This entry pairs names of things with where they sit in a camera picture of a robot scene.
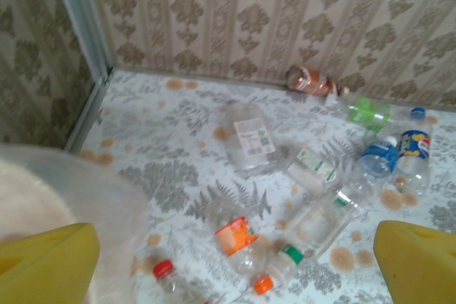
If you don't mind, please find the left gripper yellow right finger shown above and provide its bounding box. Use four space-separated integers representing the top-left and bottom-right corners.
373 220 456 304

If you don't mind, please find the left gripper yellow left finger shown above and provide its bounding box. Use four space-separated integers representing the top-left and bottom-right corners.
0 222 101 304

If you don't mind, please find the clear bottle green ring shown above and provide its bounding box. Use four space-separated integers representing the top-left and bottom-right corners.
333 170 380 211

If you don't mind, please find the large crushed clear bottle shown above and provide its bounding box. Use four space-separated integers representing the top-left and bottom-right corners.
283 189 370 261

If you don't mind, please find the small blue label water bottle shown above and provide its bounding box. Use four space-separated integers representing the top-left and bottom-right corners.
359 135 400 179

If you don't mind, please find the red cap cola bottle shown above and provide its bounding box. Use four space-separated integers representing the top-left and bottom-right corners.
137 258 214 304

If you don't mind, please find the Pepsi bottle blue cap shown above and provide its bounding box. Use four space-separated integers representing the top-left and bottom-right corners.
390 106 435 197

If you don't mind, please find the small bottle green cap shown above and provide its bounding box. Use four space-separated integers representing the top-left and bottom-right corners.
265 243 306 285

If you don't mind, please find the orange label plastic bottle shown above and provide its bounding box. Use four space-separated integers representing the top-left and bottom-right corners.
208 204 276 297

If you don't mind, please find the square clear bottle white label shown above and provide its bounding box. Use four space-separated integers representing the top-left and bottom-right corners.
219 103 282 177

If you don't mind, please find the brown label plastic bottle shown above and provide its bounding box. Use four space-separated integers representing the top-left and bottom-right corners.
286 64 351 98

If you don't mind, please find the round pale pink bin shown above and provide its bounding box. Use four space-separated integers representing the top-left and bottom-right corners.
0 159 79 244

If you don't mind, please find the pink plastic basket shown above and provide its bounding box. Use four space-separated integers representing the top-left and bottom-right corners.
0 143 150 304

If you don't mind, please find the floral patterned table cover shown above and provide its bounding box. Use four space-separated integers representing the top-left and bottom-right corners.
66 67 456 304

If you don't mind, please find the left aluminium table side rail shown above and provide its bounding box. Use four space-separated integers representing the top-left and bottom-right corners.
63 67 115 154

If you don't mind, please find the left aluminium frame post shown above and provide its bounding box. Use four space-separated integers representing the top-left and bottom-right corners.
48 0 115 79

